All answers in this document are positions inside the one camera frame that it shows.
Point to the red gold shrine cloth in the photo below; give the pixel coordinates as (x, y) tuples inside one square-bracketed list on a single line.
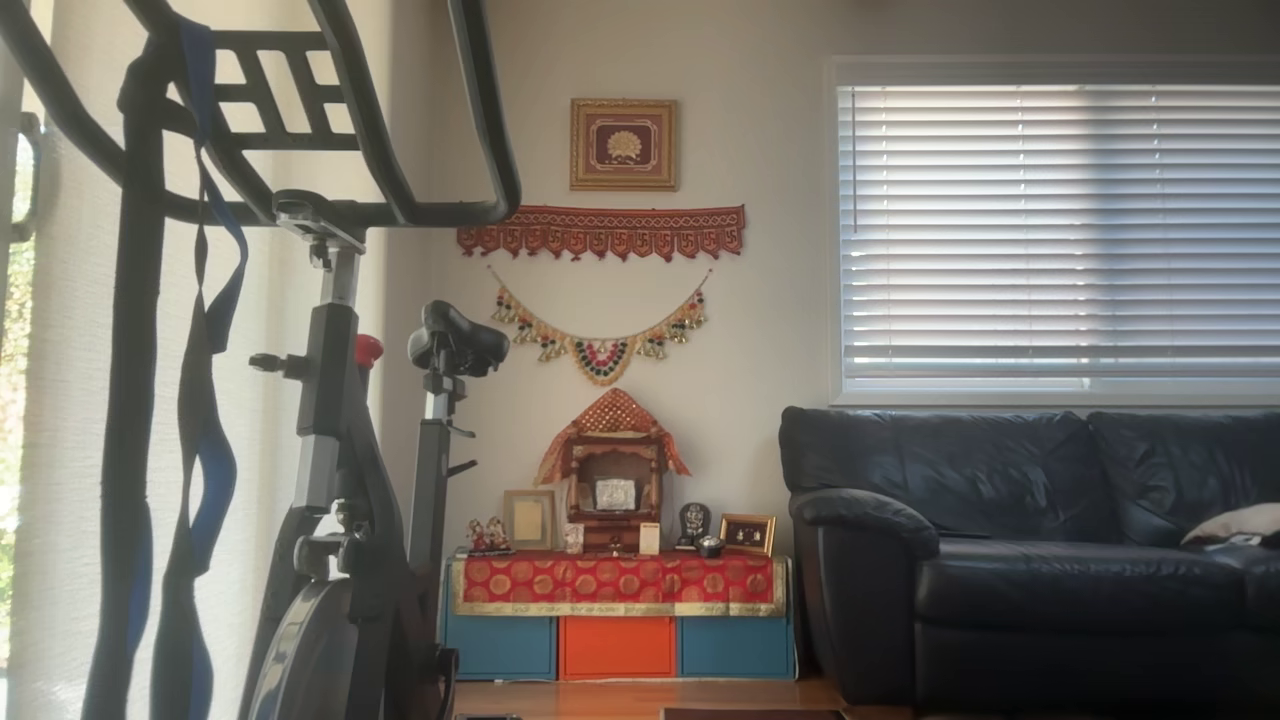
[(612, 412)]

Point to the silver shrine plaque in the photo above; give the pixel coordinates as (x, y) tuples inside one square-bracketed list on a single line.
[(615, 493)]

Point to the dark idol plaque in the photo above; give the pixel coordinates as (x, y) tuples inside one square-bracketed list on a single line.
[(692, 522)]

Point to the small wooden shrine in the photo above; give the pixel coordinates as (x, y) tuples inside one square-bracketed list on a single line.
[(612, 535)]

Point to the small white picture card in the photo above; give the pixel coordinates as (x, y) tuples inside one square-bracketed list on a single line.
[(649, 539), (573, 539)]

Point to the small black bowl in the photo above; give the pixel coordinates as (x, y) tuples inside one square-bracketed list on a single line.
[(709, 547)]

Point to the red gold table runner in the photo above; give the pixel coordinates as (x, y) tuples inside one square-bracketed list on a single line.
[(615, 583)]

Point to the colourful deity figurines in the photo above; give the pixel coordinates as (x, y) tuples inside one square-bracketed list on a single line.
[(488, 537)]

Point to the orange storage bin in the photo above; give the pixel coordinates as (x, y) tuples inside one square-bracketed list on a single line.
[(617, 648)]

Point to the blue storage bin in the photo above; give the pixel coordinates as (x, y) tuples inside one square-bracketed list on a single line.
[(500, 648), (735, 648)]

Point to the black grey exercise bike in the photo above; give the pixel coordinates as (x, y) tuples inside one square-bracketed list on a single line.
[(330, 400)]

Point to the dark floor rug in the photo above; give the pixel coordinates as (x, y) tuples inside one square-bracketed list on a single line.
[(750, 714)]

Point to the black leather sofa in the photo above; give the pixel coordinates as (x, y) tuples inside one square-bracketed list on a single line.
[(1000, 590)]

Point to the white window blinds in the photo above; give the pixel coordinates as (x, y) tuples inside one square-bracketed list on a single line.
[(1050, 240)]

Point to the blue black resistance band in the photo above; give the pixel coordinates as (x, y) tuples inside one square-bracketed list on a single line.
[(200, 450)]

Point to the white sheer curtain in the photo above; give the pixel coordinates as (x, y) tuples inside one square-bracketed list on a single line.
[(70, 450)]

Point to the white cushion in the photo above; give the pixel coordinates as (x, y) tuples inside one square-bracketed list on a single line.
[(1240, 522)]

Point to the beaded wall garland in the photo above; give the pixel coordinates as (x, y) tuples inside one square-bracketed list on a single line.
[(600, 358)]

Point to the red embroidered wall valance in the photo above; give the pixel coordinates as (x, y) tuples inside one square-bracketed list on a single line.
[(600, 230)]

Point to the beige photo frame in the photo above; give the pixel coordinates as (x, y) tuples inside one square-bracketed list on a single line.
[(528, 520)]

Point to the gold photo frame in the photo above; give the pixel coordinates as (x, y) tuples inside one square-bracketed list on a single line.
[(747, 534)]

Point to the gold framed wall picture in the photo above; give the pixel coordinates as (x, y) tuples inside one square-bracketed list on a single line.
[(624, 145)]

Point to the white window frame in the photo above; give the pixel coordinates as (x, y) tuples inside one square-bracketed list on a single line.
[(832, 250)]

